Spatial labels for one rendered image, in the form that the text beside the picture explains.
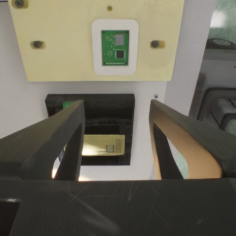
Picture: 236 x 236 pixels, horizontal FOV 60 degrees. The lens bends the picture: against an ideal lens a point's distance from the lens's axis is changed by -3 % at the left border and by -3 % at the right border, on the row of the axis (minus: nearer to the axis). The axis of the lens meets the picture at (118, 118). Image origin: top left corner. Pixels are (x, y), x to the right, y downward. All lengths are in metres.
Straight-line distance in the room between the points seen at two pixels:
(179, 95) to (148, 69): 0.09
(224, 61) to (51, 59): 0.87
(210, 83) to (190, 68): 0.77
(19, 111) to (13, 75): 0.06
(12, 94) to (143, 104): 0.18
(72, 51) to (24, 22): 0.05
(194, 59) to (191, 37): 0.03
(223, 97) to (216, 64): 0.16
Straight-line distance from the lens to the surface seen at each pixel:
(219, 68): 1.03
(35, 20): 0.22
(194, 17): 0.27
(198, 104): 1.09
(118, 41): 0.21
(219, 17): 1.24
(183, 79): 0.29
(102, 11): 0.21
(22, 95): 0.31
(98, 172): 0.40
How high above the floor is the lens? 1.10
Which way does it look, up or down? 52 degrees down
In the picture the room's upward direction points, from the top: 178 degrees clockwise
